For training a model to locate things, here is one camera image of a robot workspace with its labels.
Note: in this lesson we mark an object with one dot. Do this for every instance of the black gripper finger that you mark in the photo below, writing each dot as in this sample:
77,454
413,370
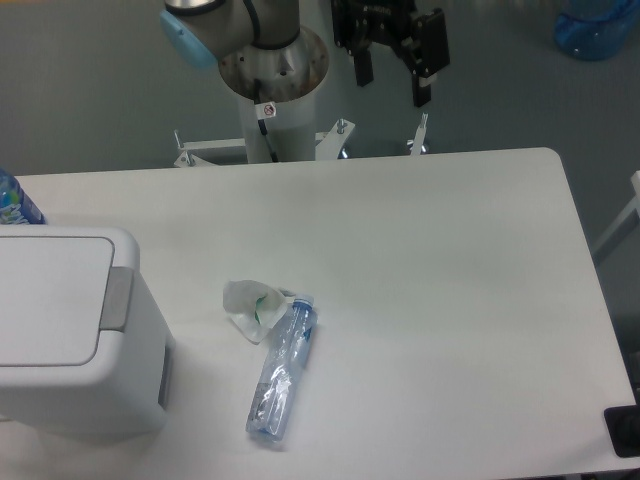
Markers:
363,68
424,50

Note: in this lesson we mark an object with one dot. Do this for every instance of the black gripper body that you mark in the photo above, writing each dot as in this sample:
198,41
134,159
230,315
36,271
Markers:
357,24

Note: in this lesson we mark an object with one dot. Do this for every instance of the white push-lid trash can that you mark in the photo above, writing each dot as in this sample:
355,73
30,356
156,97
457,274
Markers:
85,348

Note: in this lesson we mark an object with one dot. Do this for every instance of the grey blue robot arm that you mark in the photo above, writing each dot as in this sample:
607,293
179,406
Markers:
205,32

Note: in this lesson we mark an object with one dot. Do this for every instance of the large blue water jug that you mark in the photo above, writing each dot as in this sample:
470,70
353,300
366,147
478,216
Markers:
594,30

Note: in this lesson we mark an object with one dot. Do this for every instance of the crumpled white plastic wrapper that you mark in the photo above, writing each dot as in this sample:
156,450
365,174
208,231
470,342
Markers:
254,307

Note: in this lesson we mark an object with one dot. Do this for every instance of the crushed clear plastic bottle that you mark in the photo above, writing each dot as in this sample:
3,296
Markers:
282,371

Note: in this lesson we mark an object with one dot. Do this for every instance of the blue labelled drink bottle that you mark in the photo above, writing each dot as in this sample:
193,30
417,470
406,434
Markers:
17,208

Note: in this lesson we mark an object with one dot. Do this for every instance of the black device at table edge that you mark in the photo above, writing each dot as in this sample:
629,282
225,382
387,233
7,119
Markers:
623,427

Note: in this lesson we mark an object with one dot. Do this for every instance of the white pedestal base frame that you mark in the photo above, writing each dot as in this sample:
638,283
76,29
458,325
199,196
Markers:
328,145

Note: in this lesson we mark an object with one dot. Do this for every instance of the white furniture frame at right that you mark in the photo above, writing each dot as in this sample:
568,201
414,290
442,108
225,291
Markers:
625,222

